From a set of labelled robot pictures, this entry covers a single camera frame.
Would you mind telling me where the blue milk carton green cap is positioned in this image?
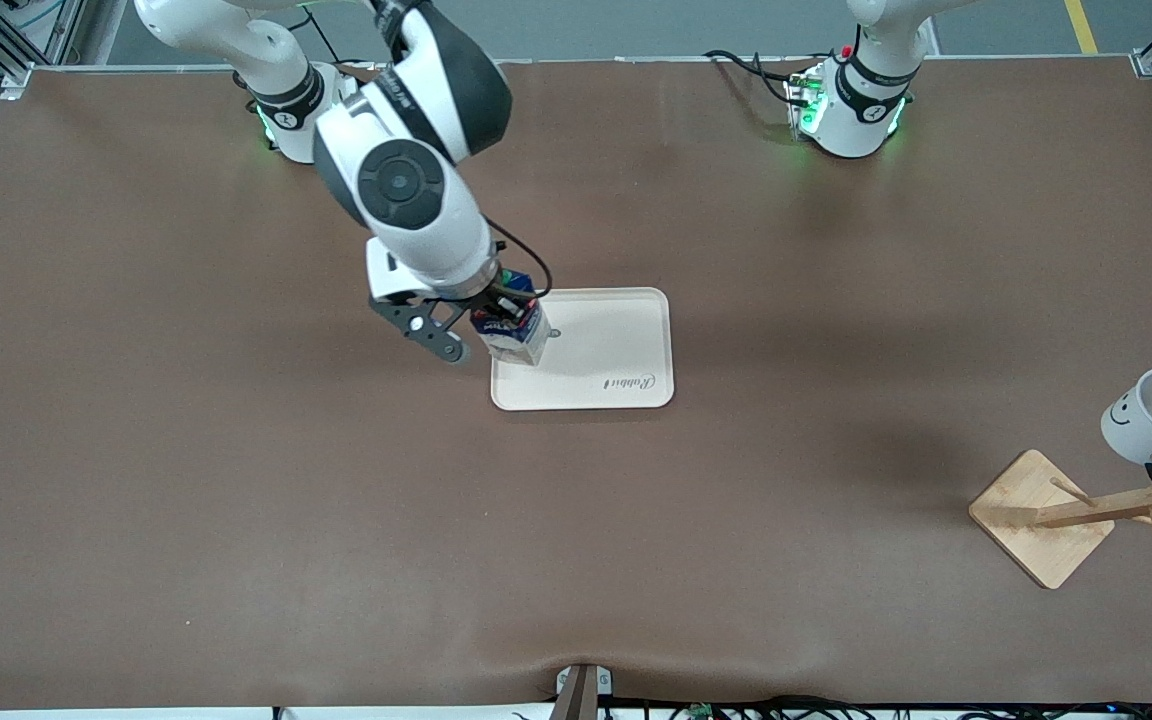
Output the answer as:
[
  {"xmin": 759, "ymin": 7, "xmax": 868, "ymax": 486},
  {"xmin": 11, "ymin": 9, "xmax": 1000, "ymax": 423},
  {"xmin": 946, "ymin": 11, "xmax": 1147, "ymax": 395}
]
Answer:
[{"xmin": 469, "ymin": 267, "xmax": 552, "ymax": 367}]

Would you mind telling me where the wooden cup hanging rack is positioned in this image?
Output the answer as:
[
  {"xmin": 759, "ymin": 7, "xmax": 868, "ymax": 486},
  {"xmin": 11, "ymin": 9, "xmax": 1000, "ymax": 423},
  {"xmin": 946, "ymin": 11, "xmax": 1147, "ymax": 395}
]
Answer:
[{"xmin": 968, "ymin": 448, "xmax": 1152, "ymax": 591}]

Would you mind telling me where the beige rabbit print tray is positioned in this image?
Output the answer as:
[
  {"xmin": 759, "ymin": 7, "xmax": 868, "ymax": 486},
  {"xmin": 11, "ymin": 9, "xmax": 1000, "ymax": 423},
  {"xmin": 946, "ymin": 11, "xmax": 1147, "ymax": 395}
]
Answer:
[{"xmin": 490, "ymin": 288, "xmax": 676, "ymax": 412}]

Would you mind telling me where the brown table cover sheet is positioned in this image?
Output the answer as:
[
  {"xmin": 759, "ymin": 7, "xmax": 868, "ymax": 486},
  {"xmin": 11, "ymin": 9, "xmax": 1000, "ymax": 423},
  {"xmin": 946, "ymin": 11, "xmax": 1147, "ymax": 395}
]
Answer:
[{"xmin": 0, "ymin": 58, "xmax": 1152, "ymax": 713}]

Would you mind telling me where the black right arm base cable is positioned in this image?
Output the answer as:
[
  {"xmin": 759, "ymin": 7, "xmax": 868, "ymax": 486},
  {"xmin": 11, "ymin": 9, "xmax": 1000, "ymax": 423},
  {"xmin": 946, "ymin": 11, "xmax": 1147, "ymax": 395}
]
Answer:
[{"xmin": 296, "ymin": 8, "xmax": 387, "ymax": 73}]

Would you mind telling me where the black arm base cable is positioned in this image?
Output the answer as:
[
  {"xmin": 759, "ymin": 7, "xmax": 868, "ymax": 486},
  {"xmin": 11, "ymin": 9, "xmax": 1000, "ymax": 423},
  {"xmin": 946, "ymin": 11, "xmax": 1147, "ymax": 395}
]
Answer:
[
  {"xmin": 296, "ymin": 8, "xmax": 387, "ymax": 73},
  {"xmin": 703, "ymin": 48, "xmax": 799, "ymax": 109}
]

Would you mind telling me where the black left arm base cable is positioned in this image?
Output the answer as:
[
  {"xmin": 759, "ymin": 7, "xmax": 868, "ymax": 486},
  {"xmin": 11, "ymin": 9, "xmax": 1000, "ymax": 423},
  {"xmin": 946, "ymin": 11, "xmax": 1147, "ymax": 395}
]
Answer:
[{"xmin": 703, "ymin": 48, "xmax": 799, "ymax": 109}]

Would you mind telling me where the front camera mount bracket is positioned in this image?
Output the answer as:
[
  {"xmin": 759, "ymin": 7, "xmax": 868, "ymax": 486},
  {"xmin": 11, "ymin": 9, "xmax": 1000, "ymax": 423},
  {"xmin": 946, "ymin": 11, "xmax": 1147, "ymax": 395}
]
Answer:
[{"xmin": 554, "ymin": 663, "xmax": 614, "ymax": 720}]

